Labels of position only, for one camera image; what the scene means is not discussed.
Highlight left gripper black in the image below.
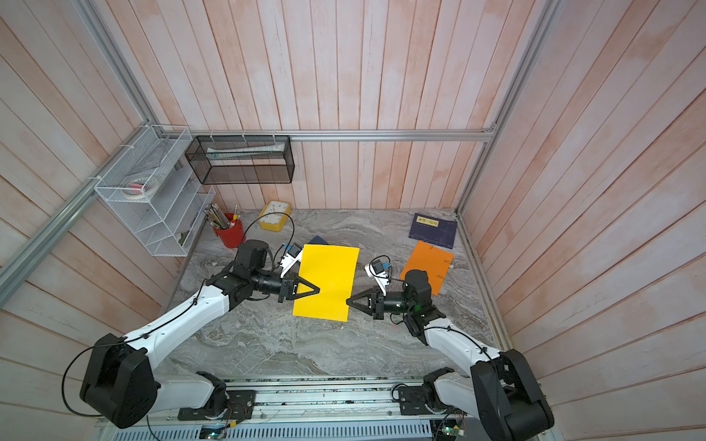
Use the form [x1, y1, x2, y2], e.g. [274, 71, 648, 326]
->
[262, 270, 328, 306]

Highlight yellow paper document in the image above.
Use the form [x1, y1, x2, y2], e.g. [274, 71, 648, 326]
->
[292, 244, 360, 323]

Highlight blue paper document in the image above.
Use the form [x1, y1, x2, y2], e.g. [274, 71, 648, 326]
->
[309, 236, 328, 245]

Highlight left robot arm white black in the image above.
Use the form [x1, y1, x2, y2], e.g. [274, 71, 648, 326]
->
[79, 240, 320, 429]

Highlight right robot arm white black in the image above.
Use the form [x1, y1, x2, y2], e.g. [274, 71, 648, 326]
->
[347, 261, 555, 440]

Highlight orange paper document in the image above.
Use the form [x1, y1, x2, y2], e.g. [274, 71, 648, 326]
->
[401, 241, 454, 296]

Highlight yellow alarm clock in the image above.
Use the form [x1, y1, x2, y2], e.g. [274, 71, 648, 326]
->
[257, 200, 292, 233]

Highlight red pencil cup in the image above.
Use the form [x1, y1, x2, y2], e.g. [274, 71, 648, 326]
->
[213, 213, 246, 249]

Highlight dark navy notebook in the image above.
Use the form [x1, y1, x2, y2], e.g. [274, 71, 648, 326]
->
[408, 213, 458, 249]

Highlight pencils in cup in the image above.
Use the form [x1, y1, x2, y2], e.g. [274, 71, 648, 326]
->
[204, 203, 238, 230]

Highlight black mesh basket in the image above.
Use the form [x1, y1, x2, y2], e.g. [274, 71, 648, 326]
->
[185, 134, 295, 185]

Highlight tape roll in rack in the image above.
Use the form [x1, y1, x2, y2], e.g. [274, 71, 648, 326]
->
[121, 176, 156, 200]

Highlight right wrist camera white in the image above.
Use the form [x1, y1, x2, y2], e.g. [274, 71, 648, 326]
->
[365, 258, 391, 296]

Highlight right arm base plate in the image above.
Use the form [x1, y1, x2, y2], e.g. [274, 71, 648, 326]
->
[391, 383, 439, 416]

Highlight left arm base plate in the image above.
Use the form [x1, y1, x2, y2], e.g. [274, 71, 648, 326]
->
[178, 390, 257, 423]

